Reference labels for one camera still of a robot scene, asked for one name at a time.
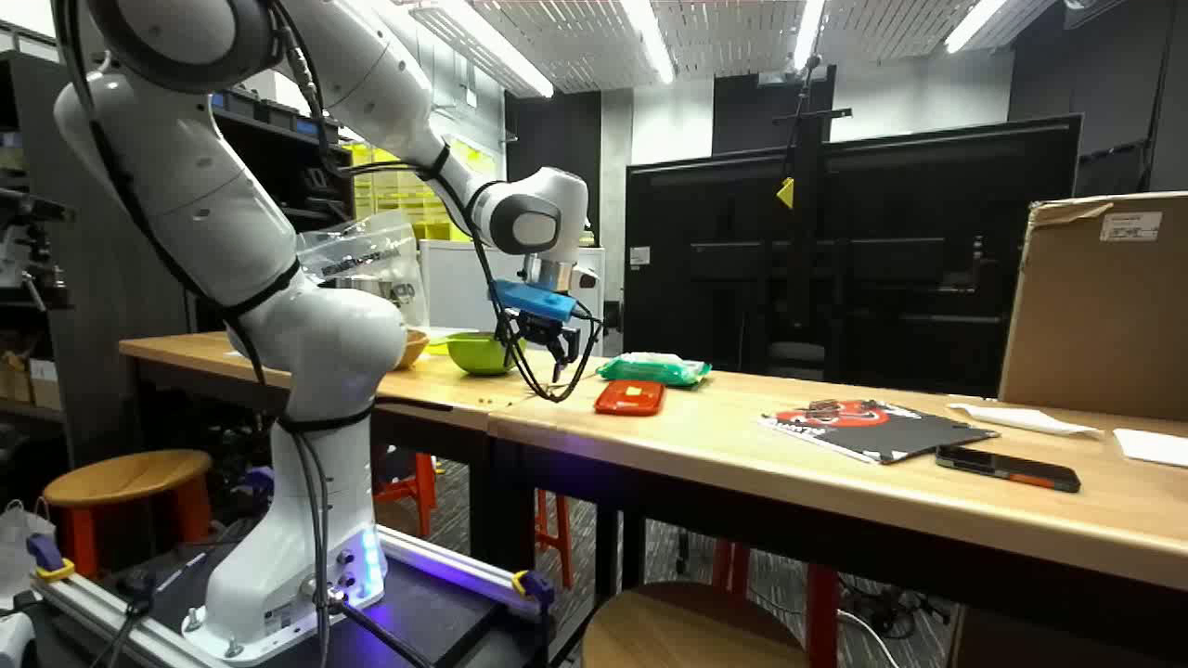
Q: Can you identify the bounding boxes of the green plastic packet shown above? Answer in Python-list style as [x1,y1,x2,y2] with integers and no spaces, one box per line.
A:
[598,349,718,394]

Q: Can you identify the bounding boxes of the green bowl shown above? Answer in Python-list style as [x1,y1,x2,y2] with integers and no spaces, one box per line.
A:
[441,332,517,380]

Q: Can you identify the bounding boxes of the robot base platform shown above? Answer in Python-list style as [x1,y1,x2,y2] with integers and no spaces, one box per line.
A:
[20,524,561,668]

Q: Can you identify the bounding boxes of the black phone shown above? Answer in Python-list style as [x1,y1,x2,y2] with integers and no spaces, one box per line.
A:
[931,441,1083,499]

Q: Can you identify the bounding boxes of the black and red magazine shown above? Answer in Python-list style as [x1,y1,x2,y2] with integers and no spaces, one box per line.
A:
[761,396,997,469]

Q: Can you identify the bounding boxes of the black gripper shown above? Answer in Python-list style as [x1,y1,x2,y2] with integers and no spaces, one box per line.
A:
[498,305,598,382]

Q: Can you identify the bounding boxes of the wicker basket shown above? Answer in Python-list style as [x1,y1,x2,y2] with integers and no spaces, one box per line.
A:
[390,328,436,375]

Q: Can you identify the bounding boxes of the clear printed plastic bag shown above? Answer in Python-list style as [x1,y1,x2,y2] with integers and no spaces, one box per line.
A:
[295,216,426,332]

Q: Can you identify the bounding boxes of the cardboard box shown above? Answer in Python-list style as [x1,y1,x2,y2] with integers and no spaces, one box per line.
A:
[995,187,1188,422]

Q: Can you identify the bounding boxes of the white paper sheet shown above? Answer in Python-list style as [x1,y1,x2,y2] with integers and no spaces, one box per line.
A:
[1110,422,1188,473]
[950,403,1104,441]

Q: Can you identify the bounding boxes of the large black monitor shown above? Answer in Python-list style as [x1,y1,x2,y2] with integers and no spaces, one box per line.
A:
[619,116,1083,403]

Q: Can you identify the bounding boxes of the wooden stool orange legs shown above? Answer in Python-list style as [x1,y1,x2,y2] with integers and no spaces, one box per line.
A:
[371,446,574,594]
[36,446,220,581]
[580,582,846,668]

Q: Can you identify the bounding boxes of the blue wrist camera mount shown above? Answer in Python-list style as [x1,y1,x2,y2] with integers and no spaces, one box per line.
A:
[490,279,582,325]

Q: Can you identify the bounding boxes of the red flat case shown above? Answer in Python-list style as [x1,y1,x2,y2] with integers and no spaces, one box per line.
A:
[592,380,668,420]

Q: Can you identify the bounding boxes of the yellow wall poster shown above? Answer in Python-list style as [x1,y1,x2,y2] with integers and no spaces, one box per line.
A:
[350,139,501,247]

